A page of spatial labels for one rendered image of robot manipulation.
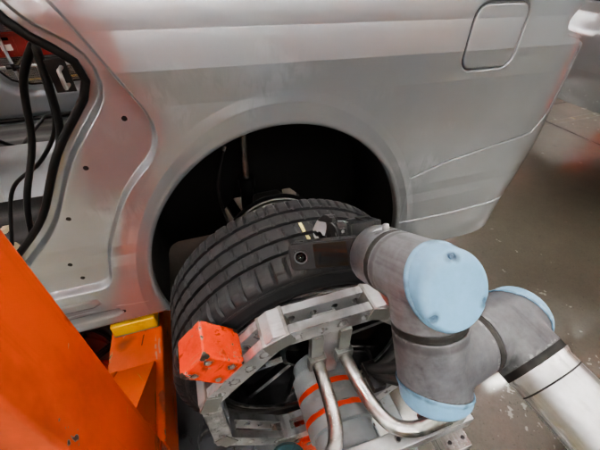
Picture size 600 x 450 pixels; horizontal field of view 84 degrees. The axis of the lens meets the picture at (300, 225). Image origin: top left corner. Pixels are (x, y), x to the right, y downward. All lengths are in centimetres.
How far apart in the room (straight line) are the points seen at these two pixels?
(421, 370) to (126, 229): 75
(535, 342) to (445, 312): 17
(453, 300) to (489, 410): 159
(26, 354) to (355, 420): 57
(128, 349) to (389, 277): 97
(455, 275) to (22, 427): 49
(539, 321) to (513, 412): 147
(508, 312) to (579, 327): 199
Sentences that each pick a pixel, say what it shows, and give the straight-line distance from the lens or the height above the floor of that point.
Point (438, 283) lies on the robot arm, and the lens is 37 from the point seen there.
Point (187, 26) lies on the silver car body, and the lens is 75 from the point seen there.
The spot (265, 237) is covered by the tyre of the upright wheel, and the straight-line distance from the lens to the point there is 71.
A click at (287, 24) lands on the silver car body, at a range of 78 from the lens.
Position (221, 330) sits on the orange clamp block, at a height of 110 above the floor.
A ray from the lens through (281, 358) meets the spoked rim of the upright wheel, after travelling 91.
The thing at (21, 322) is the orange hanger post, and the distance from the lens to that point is 50.
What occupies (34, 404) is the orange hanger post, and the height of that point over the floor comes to 125.
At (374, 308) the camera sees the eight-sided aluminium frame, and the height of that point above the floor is 112.
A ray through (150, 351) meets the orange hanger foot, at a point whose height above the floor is 68.
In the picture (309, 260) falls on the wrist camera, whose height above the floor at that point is 126.
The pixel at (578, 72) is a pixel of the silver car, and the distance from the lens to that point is 306.
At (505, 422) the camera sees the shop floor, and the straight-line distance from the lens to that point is 197.
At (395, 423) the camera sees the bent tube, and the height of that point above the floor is 101.
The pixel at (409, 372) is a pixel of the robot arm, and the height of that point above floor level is 125.
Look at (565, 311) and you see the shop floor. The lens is 255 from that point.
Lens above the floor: 164
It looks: 40 degrees down
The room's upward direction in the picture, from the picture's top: straight up
